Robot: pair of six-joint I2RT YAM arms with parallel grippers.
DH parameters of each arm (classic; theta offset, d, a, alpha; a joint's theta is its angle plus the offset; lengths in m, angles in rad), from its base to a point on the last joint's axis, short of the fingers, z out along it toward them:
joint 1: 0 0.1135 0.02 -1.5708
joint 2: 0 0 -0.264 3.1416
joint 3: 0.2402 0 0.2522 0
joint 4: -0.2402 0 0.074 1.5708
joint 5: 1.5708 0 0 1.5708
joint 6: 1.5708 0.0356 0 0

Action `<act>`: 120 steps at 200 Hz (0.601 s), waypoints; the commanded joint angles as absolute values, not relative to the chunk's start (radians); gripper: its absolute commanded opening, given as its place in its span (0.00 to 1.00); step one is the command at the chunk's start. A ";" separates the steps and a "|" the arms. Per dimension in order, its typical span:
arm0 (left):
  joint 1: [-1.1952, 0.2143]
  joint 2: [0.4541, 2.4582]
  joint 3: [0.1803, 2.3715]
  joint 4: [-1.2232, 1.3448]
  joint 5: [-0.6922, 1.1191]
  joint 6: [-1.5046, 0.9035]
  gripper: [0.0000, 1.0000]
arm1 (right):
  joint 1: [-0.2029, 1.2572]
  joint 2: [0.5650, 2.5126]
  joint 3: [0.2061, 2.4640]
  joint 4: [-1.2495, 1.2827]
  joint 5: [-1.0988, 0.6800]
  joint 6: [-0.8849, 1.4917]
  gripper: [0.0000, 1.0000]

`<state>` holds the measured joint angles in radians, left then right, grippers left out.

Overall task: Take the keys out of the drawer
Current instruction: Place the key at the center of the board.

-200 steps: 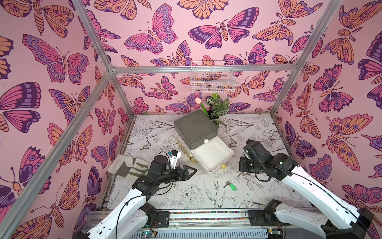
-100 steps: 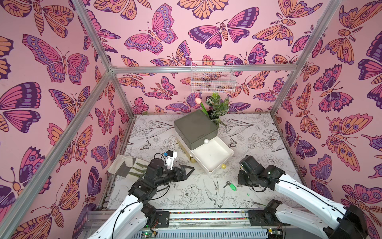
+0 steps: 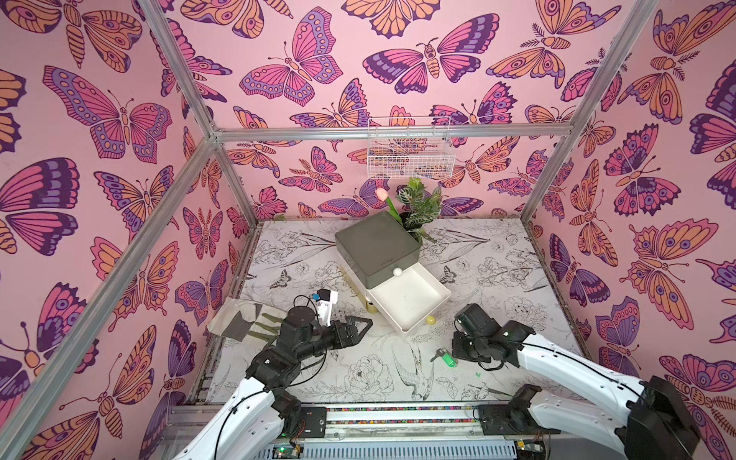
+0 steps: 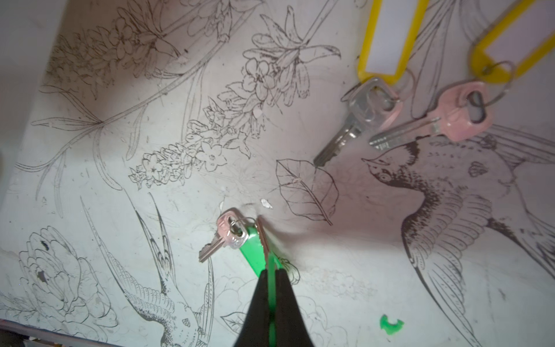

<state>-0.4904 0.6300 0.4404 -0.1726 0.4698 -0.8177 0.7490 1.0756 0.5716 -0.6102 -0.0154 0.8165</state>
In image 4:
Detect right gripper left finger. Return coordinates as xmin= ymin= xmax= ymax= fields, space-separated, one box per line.
xmin=234 ymin=270 xmax=270 ymax=347

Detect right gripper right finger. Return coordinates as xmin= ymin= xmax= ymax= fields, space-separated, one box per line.
xmin=274 ymin=269 xmax=314 ymax=347

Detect key with green tag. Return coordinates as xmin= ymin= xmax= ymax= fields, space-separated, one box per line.
xmin=199 ymin=209 xmax=288 ymax=346

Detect keys with yellow tag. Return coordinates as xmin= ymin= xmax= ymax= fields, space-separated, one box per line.
xmin=313 ymin=0 xmax=429 ymax=167

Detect white drawer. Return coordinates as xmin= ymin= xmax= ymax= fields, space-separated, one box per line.
xmin=1 ymin=0 xmax=66 ymax=200

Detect small green plastic fragment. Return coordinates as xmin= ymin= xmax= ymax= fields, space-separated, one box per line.
xmin=380 ymin=314 xmax=405 ymax=335

